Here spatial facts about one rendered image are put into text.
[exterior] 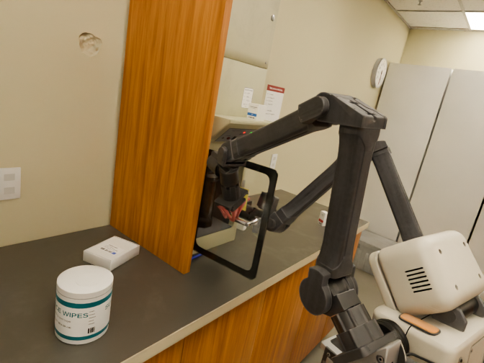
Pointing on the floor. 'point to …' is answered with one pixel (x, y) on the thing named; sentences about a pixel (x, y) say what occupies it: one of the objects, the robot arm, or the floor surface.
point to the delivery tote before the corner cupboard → (375, 242)
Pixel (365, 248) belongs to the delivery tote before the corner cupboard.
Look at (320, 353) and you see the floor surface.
